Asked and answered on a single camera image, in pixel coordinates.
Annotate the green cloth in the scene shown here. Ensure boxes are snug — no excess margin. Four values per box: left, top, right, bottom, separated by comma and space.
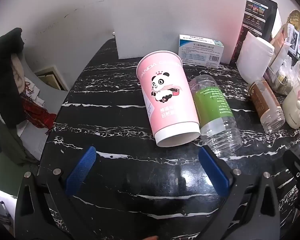
0, 120, 40, 197

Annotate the cream mug with figurine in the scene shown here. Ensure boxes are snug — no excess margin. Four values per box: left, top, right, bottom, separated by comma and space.
282, 77, 300, 129

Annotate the white foam board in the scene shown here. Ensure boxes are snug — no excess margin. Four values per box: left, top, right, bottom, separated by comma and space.
105, 0, 248, 65

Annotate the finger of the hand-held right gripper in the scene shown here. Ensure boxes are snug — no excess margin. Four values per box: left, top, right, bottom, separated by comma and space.
283, 149, 300, 207

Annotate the clear bottle with green label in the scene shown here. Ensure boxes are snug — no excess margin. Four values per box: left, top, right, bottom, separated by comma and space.
189, 74, 243, 158

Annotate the clear plastic bag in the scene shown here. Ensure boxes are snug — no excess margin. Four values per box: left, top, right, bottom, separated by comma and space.
264, 55, 300, 96

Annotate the white plastic jar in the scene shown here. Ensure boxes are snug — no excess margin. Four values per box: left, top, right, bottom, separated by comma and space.
236, 31, 275, 84

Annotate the wooden picture frame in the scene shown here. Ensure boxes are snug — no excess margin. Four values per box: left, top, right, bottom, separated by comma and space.
34, 66, 66, 91

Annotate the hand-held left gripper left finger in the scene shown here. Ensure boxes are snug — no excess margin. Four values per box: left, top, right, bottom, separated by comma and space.
14, 146, 97, 240

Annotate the pink panda paper cup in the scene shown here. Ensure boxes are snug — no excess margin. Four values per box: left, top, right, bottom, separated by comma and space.
136, 51, 200, 148

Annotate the clear bottle with brown label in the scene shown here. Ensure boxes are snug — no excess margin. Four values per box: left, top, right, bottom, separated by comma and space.
247, 80, 286, 134

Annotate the tan paper package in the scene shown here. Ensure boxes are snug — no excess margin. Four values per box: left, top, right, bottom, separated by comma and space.
269, 23, 300, 68

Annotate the blue and white medicine box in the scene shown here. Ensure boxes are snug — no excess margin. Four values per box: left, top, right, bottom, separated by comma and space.
178, 34, 225, 68

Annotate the round gold plaque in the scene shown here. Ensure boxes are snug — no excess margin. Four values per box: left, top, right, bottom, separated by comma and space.
287, 10, 300, 32

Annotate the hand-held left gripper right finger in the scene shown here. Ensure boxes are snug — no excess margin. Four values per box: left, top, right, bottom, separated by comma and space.
197, 145, 290, 240

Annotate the dark jacket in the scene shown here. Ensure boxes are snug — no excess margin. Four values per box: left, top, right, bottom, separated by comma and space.
0, 27, 25, 130

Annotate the black printed bag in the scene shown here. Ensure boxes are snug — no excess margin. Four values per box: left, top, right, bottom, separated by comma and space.
229, 0, 278, 65

